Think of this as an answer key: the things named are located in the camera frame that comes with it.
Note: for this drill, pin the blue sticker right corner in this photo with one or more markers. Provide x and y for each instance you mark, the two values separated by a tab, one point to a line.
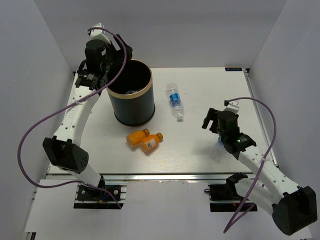
233	69

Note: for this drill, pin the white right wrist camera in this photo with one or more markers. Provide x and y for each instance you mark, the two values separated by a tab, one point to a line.
232	106

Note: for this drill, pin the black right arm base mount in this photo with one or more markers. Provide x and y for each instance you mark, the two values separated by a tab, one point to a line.
223	198

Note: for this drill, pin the orange juice bottle with label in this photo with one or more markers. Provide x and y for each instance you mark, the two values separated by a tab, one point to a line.
150	142

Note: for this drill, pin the aluminium table edge rail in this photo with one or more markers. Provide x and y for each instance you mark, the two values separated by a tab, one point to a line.
258	109

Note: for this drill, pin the dark cylindrical bin gold rim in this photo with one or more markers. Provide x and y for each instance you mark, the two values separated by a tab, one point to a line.
132	95

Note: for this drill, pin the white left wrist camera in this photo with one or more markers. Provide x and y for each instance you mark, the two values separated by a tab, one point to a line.
98	34

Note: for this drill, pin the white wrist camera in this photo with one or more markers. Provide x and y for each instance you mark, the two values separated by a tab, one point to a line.
98	34
232	106

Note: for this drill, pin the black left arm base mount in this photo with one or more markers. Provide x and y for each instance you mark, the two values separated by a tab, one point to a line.
91	199

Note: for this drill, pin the clear bottle blue label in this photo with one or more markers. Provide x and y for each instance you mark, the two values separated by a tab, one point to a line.
217	152

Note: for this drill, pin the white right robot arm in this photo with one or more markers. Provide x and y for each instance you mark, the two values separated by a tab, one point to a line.
291	206

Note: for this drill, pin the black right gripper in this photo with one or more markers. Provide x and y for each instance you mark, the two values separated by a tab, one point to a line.
211	115

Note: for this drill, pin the crushed bottle light blue label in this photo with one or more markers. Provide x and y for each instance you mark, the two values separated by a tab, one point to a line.
175	101

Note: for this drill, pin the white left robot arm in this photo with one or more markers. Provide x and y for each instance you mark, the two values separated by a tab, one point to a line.
63	149

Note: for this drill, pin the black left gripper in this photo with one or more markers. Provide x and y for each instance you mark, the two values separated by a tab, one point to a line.
119	54

